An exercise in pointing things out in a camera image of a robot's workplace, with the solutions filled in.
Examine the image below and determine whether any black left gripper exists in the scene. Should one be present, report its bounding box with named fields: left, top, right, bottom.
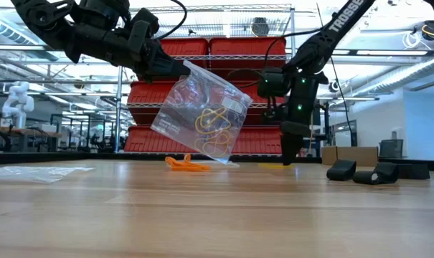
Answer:
left=63, top=19, right=192, bottom=83

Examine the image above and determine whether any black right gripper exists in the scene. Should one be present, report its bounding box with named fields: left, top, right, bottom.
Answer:
left=279, top=70, right=329, bottom=167

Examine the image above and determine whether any black clip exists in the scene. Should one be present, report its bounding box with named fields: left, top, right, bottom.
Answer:
left=352, top=163, right=400, bottom=186
left=326, top=159, right=357, bottom=183

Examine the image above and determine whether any wide black rubber band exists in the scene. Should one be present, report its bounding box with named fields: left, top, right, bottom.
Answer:
left=397, top=163, right=431, bottom=181

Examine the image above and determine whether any brown cardboard box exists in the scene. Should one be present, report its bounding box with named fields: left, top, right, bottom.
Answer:
left=321, top=145, right=379, bottom=168

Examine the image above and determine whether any black mesh waste bin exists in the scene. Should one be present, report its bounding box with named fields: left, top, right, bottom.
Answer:
left=378, top=139, right=405, bottom=161

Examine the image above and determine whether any dark grey round device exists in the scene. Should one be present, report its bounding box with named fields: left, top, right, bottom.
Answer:
left=250, top=17, right=271, bottom=38

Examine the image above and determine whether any wooden workbench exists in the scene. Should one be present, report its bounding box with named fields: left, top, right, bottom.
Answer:
left=0, top=125, right=63, bottom=153

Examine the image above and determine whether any yellow hanging cable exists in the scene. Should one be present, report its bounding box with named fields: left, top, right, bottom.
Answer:
left=308, top=123, right=315, bottom=156

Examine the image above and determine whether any chrome wire shelving rack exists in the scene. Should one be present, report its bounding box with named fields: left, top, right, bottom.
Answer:
left=114, top=4, right=299, bottom=158

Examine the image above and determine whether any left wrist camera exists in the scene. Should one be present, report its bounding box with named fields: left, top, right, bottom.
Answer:
left=130, top=6, right=161, bottom=35

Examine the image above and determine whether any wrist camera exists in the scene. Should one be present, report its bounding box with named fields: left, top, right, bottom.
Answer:
left=130, top=6, right=161, bottom=35
left=257, top=67, right=293, bottom=98

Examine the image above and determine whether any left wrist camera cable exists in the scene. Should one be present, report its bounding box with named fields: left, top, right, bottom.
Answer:
left=154, top=0, right=188, bottom=41

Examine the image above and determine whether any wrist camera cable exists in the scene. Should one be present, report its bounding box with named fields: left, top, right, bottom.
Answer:
left=226, top=30, right=324, bottom=90
left=154, top=0, right=188, bottom=41

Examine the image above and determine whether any thin black hanging cable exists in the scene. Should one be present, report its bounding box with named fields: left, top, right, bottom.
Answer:
left=329, top=53, right=357, bottom=148

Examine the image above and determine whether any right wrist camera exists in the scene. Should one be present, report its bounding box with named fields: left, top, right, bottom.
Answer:
left=257, top=67, right=293, bottom=98

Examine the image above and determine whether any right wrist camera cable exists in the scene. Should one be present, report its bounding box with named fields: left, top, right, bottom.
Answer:
left=226, top=30, right=324, bottom=90

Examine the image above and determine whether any silver ventilation duct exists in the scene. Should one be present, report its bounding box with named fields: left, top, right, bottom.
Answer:
left=340, top=56, right=434, bottom=98

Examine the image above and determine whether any white cable coil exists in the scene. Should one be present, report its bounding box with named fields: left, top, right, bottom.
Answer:
left=402, top=31, right=423, bottom=50

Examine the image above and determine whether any black aluminium table frame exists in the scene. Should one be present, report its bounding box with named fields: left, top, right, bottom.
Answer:
left=0, top=152, right=434, bottom=173

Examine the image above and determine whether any black ceiling cord reel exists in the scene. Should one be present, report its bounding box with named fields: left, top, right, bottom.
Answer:
left=420, top=20, right=434, bottom=42

